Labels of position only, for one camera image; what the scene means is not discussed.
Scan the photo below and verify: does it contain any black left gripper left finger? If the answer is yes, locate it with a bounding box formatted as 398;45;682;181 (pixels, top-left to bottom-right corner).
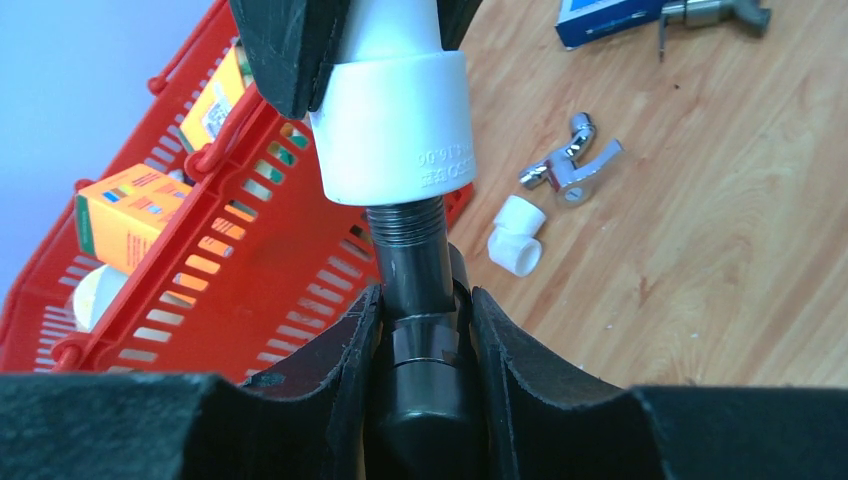
1;286;380;479

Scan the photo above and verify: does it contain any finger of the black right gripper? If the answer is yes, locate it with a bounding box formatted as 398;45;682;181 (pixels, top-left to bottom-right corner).
436;0;482;51
229;0;351;119

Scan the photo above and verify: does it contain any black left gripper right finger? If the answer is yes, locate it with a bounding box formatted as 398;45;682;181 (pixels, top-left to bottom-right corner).
472;288;847;479

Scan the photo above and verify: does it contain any white plastic pipe fitting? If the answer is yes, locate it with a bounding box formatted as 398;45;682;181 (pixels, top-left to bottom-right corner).
309;1;477;206

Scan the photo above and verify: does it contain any white plastic elbow fitting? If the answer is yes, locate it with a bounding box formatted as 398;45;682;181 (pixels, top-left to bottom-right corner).
487;195;547;277

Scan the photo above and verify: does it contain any orange yellow tilted box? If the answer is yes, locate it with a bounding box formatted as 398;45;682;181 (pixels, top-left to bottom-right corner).
179;40;254;152

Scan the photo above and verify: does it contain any blue white razor box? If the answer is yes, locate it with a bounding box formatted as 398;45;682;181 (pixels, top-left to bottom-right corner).
555;0;665;50

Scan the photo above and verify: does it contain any red plastic shopping basket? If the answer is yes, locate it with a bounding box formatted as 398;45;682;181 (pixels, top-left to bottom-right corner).
1;1;381;382

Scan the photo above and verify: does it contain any steel grey faucet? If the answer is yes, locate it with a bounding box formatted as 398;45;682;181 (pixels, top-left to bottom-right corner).
658;0;772;62

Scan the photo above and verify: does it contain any orange tall box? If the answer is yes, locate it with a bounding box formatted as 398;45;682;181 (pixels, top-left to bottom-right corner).
73;164;192;275

